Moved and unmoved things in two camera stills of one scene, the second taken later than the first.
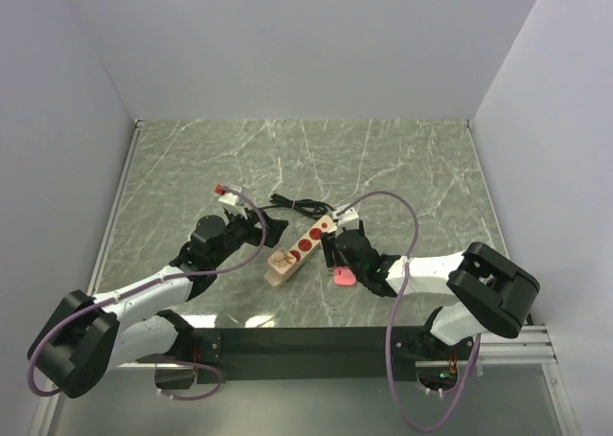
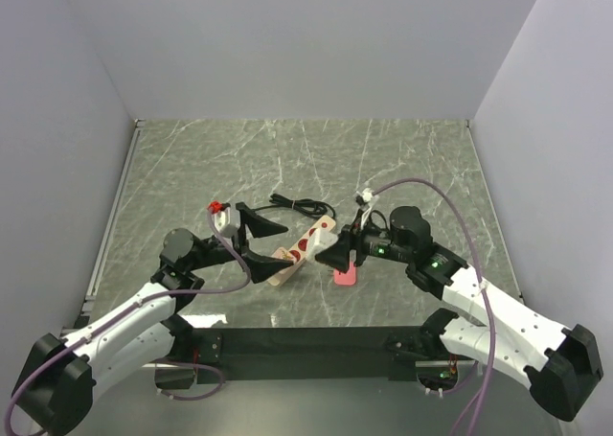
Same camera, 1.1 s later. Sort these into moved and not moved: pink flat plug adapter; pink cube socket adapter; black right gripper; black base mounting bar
Moved: black right gripper
Not moved: black base mounting bar; pink flat plug adapter; pink cube socket adapter
